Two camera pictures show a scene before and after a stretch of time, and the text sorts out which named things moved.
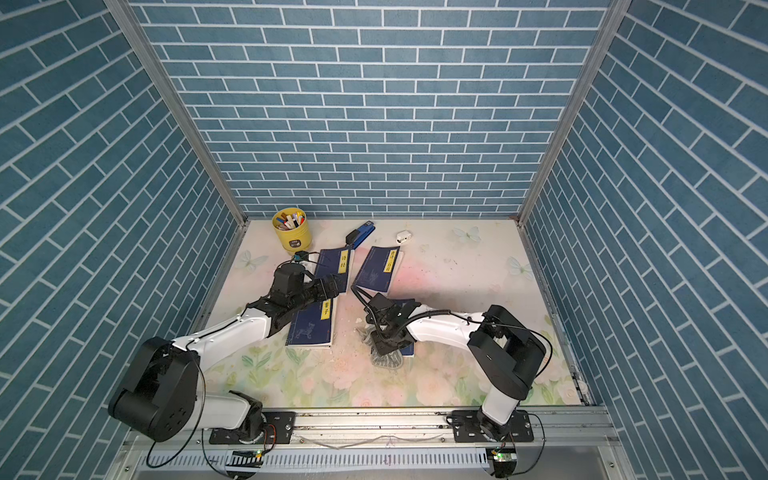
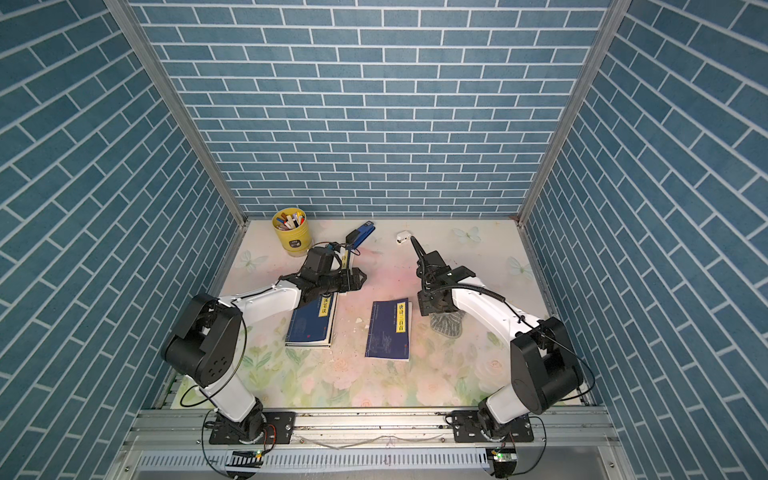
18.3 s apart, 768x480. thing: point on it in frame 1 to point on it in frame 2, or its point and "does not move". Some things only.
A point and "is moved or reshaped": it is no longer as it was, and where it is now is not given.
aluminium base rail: (555, 428) does not move
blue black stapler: (358, 236) does not move
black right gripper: (381, 348) to (424, 304)
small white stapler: (403, 236) does not move
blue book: (381, 268) is moved or reshaped
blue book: (408, 350) to (310, 324)
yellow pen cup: (293, 229) does not move
